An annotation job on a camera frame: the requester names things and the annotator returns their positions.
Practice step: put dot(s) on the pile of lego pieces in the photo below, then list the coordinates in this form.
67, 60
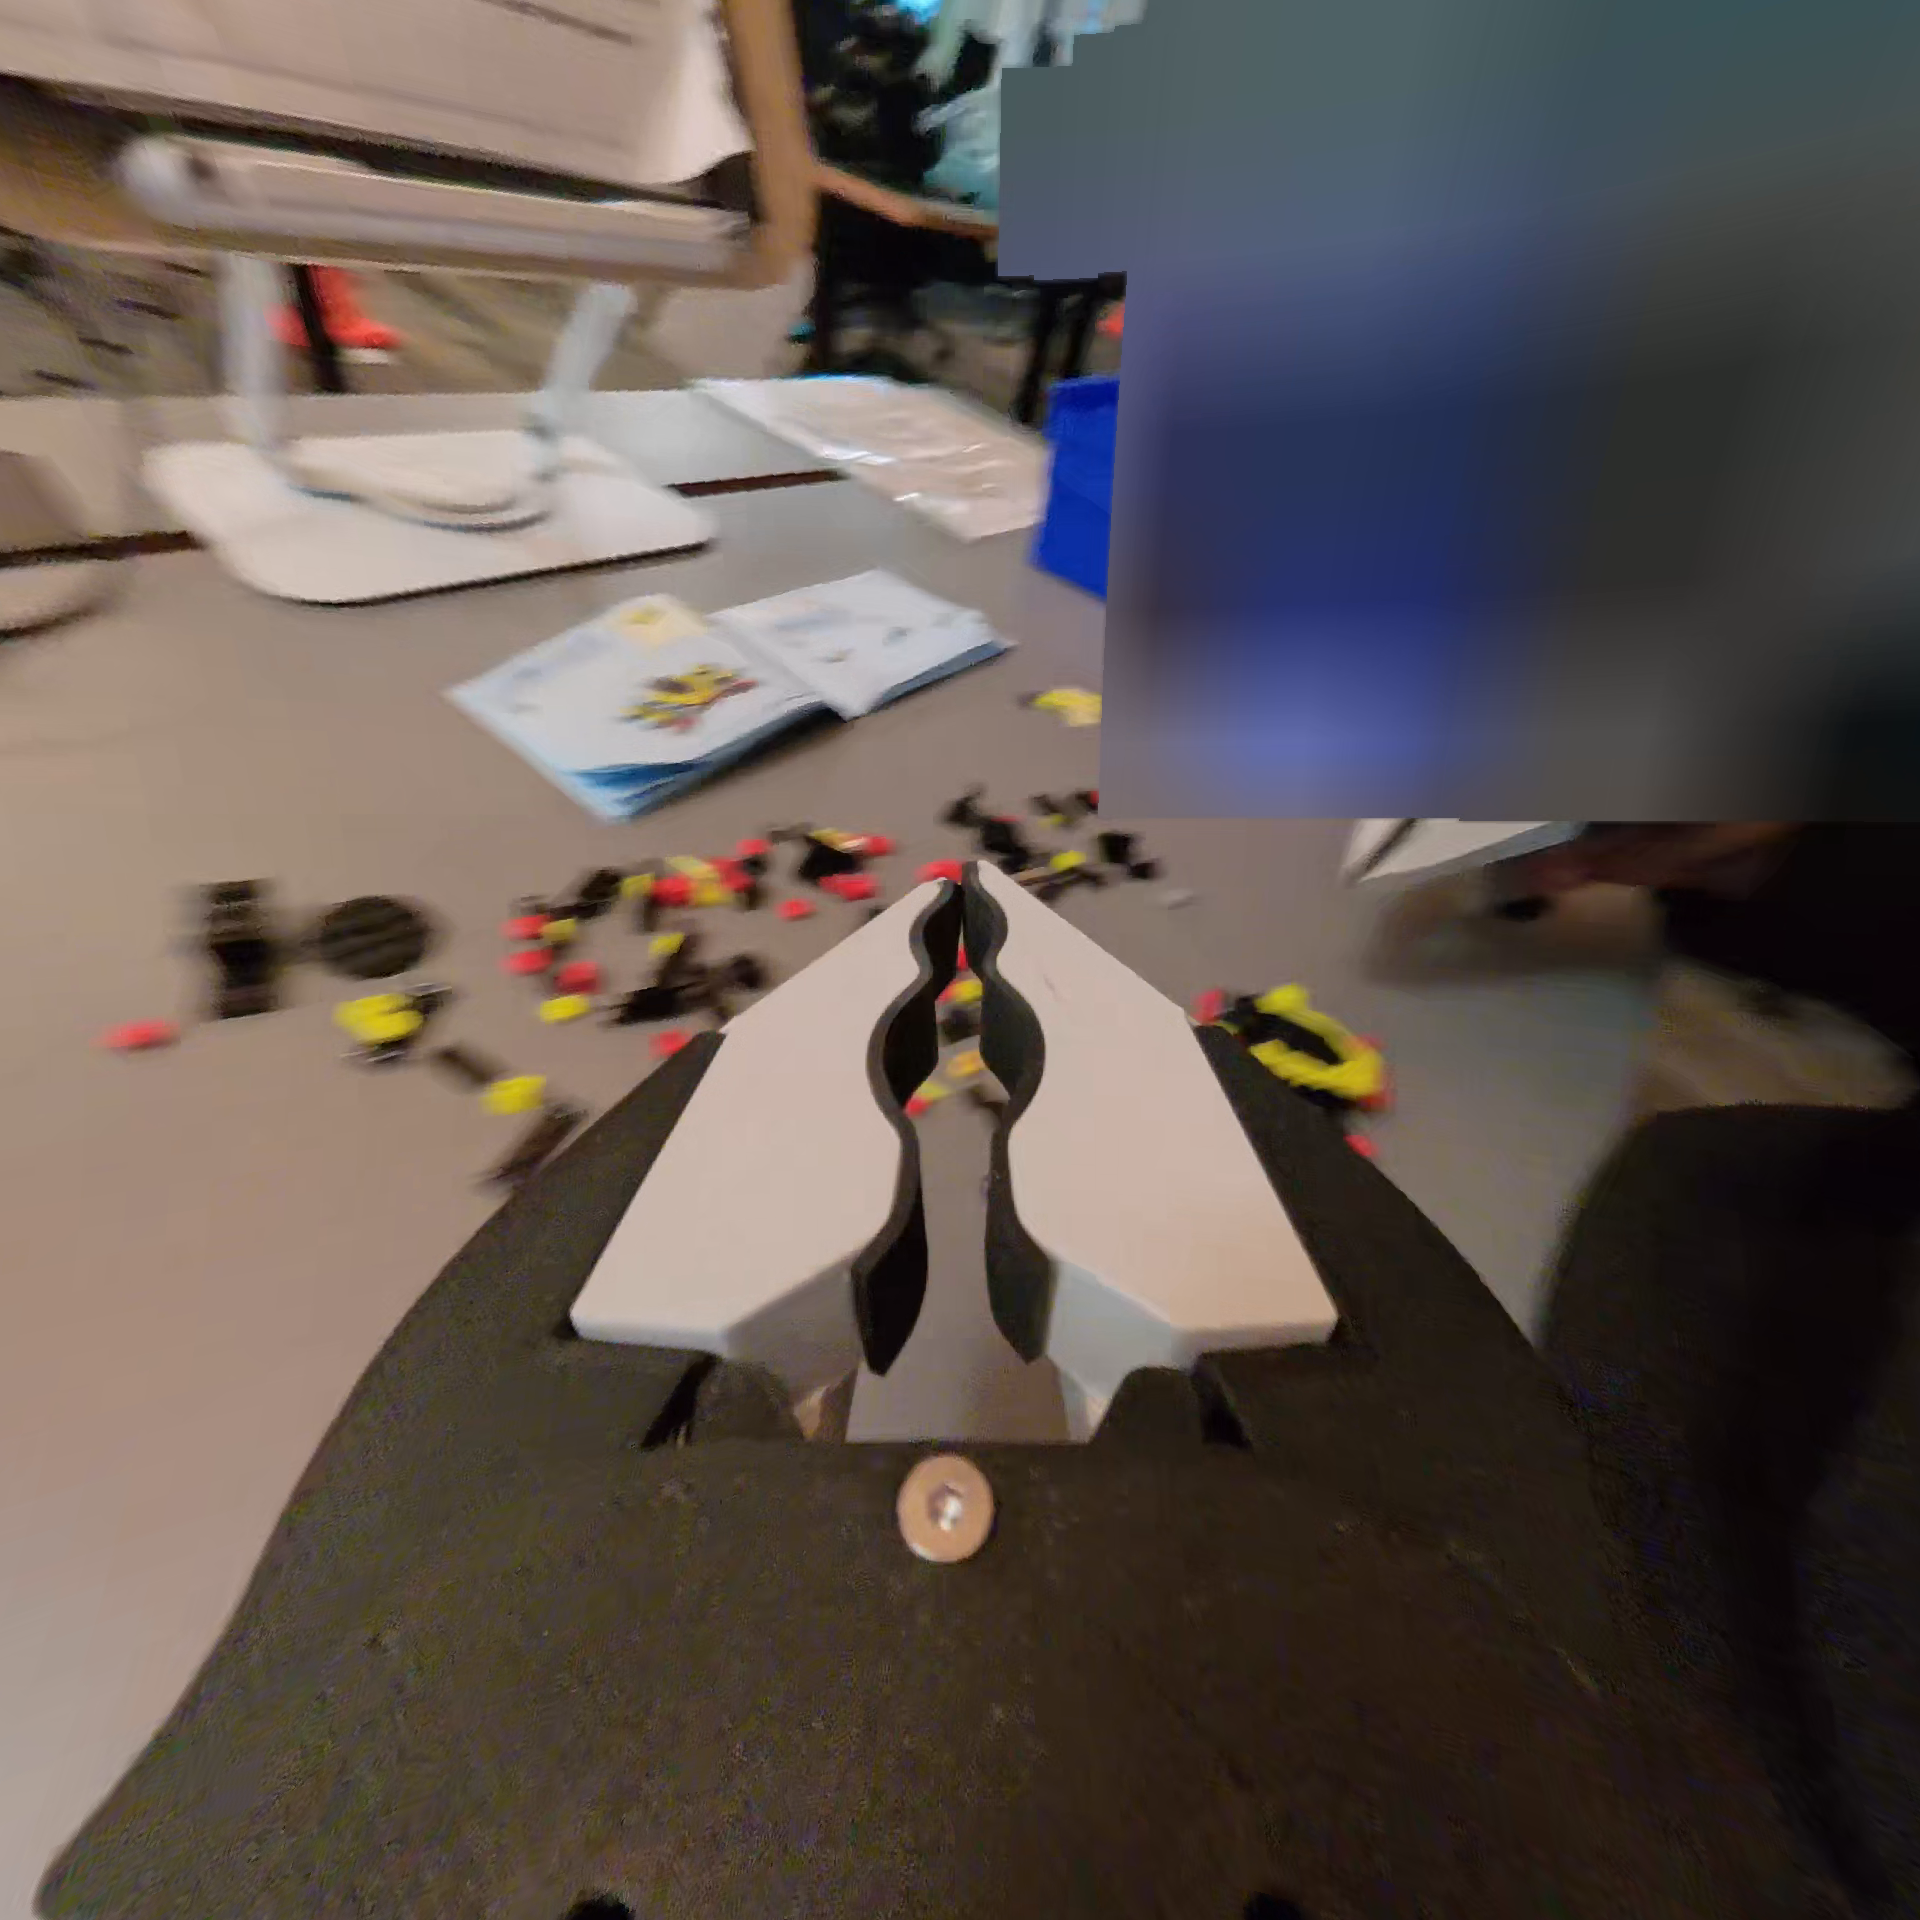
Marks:
672, 927

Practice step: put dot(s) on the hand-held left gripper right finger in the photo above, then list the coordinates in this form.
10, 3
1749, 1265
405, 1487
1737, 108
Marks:
1153, 1198

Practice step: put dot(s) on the yellow black red lego model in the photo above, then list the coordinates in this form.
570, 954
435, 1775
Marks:
1311, 1051

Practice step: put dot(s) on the white stand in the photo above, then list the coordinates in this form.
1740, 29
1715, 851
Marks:
420, 512

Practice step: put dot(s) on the lego instruction booklet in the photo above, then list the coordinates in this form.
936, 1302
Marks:
709, 689

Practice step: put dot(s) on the blue plastic bin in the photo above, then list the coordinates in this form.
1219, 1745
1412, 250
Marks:
1075, 479

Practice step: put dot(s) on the clear plastic bag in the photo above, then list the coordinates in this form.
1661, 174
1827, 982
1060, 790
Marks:
914, 450

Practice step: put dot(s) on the pale board on stand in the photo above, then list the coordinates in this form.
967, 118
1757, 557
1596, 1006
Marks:
377, 73

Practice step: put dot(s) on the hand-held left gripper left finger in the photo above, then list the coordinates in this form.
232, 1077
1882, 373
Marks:
749, 1198

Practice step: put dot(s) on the red plastic object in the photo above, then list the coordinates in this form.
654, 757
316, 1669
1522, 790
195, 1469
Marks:
334, 315

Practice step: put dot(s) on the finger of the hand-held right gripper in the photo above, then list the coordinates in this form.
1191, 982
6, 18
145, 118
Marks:
1428, 839

